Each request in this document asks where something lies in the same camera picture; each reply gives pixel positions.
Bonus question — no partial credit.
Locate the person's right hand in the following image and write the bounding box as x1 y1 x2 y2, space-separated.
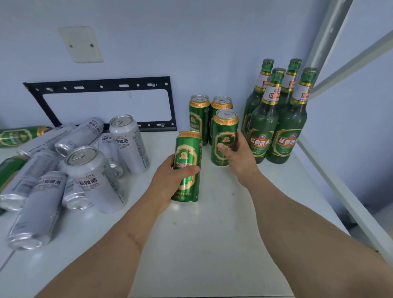
217 130 262 188

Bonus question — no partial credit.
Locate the person's left hand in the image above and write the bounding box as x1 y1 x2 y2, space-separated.
147 153 201 213

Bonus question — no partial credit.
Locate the green beer can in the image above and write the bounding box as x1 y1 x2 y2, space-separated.
0 155 30 193
189 95 211 145
209 96 233 146
0 125 53 148
171 131 203 203
211 108 239 167

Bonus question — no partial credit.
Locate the person's right forearm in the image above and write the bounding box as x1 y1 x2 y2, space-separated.
241 172 393 298

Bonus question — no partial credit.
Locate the person's left forearm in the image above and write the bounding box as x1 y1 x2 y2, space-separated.
35 184 172 298

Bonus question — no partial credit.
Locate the green glass beer bottle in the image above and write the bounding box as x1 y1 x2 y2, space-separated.
265 68 318 164
278 58 303 108
242 58 274 137
246 68 286 164

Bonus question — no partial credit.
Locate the pile of silver cans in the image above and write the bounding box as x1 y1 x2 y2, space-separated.
0 114 151 251

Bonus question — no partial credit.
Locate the black metal wall bracket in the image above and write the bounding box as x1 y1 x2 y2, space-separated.
23 76 177 132

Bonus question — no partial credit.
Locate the white metal rack frame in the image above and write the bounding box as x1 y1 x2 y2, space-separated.
296 0 393 266

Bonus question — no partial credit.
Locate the white blank wall plate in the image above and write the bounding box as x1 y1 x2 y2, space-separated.
58 26 104 64

